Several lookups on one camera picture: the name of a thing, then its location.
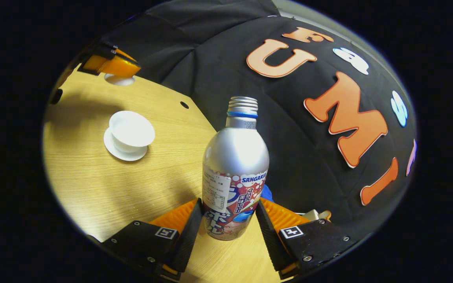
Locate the white toaster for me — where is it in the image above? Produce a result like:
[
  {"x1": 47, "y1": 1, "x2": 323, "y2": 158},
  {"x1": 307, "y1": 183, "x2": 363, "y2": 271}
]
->
[{"x1": 302, "y1": 209, "x2": 331, "y2": 221}]

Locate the white saucer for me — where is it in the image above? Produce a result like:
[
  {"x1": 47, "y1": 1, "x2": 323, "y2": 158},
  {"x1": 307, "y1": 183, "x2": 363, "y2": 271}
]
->
[{"x1": 103, "y1": 128, "x2": 148, "y2": 162}]

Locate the white teacup lid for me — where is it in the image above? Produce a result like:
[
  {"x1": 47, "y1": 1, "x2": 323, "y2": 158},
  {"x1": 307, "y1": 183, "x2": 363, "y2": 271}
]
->
[{"x1": 104, "y1": 74, "x2": 136, "y2": 86}]

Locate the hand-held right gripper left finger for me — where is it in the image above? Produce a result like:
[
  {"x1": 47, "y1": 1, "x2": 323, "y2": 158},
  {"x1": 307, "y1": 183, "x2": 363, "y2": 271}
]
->
[{"x1": 101, "y1": 198, "x2": 204, "y2": 281}]

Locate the white teacup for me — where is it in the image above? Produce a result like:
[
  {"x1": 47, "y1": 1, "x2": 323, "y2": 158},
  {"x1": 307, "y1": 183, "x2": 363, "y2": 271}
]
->
[{"x1": 109, "y1": 110, "x2": 156, "y2": 154}]

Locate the black backdrop cloth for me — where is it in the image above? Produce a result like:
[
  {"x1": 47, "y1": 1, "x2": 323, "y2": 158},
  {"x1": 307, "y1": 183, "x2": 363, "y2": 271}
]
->
[{"x1": 97, "y1": 0, "x2": 418, "y2": 240}]

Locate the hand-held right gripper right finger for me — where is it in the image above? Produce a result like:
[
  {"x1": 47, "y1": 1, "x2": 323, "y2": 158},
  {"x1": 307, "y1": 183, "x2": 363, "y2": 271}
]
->
[{"x1": 255, "y1": 198, "x2": 359, "y2": 280}]

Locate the silver water bottle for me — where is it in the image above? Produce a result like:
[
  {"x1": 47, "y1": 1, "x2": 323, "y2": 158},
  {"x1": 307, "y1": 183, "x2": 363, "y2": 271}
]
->
[{"x1": 202, "y1": 96, "x2": 270, "y2": 241}]

